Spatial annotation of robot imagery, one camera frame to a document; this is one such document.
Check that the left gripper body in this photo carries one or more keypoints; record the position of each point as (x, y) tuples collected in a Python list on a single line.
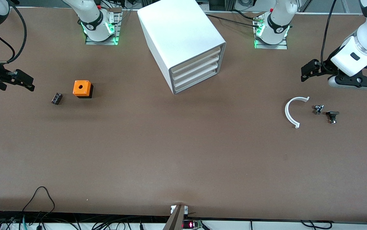
[(325, 67)]

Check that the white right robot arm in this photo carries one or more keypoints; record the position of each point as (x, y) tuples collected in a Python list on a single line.
[(91, 12)]

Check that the small metal fitting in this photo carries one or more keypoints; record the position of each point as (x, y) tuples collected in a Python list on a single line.
[(318, 109)]

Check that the small black contact block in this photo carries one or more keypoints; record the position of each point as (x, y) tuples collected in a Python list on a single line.
[(56, 98)]

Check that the black round knob part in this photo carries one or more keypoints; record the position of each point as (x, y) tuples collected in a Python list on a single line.
[(332, 115)]

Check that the white curved plastic arc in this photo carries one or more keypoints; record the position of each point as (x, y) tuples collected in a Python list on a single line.
[(287, 113)]

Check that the orange box with hole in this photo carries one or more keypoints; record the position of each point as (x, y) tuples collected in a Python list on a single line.
[(82, 88)]

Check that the device with red light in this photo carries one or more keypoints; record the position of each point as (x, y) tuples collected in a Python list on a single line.
[(191, 224)]

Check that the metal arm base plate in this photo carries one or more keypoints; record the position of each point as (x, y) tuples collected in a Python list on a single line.
[(115, 35), (271, 46)]

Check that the brown camera mount bar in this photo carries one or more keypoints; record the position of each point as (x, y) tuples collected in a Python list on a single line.
[(175, 218)]

